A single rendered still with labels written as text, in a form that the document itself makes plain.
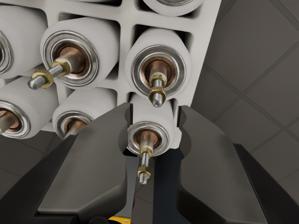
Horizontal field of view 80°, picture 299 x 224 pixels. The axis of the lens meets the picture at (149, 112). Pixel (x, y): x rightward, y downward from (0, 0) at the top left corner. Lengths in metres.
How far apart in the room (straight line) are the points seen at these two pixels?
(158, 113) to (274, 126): 0.48
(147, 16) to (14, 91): 0.25
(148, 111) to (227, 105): 0.35
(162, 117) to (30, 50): 0.22
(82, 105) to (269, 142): 0.62
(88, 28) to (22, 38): 0.10
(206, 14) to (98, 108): 0.22
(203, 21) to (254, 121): 0.42
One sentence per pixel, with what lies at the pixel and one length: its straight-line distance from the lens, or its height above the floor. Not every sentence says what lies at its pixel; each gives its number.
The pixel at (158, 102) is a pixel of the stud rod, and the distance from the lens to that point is 0.17.
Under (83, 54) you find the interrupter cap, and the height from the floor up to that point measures 0.25.
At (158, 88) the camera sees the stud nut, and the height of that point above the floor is 0.32.
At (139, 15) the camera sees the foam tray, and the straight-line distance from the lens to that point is 0.31.
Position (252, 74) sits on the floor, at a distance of 0.58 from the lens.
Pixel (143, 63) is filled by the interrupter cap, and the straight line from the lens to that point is 0.25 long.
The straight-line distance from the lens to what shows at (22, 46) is 0.31.
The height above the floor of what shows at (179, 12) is 0.25.
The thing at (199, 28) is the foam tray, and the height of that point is 0.18.
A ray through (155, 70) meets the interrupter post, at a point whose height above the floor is 0.27.
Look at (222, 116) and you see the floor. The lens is 0.61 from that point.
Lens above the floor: 0.49
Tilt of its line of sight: 59 degrees down
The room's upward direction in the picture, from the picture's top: 174 degrees counter-clockwise
